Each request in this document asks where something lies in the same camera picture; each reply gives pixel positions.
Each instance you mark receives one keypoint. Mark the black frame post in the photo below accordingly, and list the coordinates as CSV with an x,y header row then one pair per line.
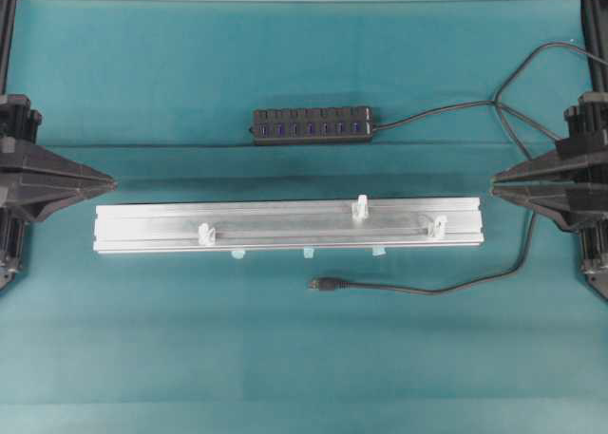
x,y
7,18
594,25

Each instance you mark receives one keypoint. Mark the right black frame post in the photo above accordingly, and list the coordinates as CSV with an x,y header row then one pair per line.
x,y
594,25

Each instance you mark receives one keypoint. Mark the black multiport USB hub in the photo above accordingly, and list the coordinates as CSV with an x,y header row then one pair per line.
x,y
291,126

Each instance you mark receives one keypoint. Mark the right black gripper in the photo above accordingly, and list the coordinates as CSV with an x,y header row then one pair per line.
x,y
582,161

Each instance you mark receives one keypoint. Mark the left black frame post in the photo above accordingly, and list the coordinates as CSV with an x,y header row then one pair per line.
x,y
7,18

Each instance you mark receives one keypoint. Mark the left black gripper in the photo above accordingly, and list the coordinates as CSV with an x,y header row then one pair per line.
x,y
20,154

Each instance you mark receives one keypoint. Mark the aluminium extrusion rail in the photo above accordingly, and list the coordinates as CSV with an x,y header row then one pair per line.
x,y
355,223

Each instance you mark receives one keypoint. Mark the right blue tape tab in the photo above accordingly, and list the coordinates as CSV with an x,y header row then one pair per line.
x,y
378,251

